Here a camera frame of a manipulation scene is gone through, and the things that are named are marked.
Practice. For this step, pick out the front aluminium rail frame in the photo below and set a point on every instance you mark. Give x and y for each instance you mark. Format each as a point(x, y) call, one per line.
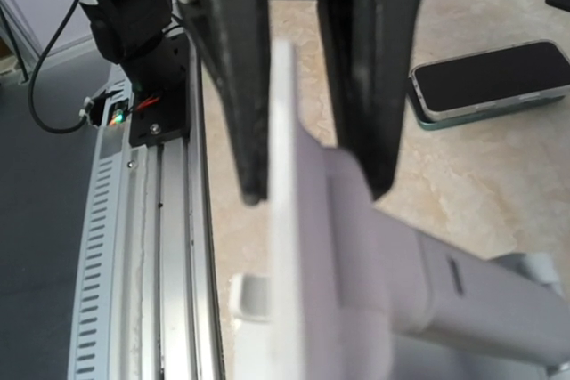
point(146, 302)

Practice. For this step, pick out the white folding phone stand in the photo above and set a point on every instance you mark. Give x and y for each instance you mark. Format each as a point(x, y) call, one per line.
point(353, 293)

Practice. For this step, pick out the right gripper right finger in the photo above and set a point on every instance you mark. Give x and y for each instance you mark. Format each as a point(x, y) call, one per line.
point(367, 48)

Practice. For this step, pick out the left top black phone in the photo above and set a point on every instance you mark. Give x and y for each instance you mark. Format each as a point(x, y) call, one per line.
point(491, 80)

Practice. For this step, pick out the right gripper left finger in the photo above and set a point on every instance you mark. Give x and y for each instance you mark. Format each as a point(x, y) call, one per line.
point(232, 38)

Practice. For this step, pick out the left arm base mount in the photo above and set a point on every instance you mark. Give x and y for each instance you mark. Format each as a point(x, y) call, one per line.
point(153, 98)

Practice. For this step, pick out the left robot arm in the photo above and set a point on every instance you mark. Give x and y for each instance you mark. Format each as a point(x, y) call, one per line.
point(121, 28)

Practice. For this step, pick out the left bottom teal phone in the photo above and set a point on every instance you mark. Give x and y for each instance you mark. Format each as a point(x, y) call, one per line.
point(429, 125)

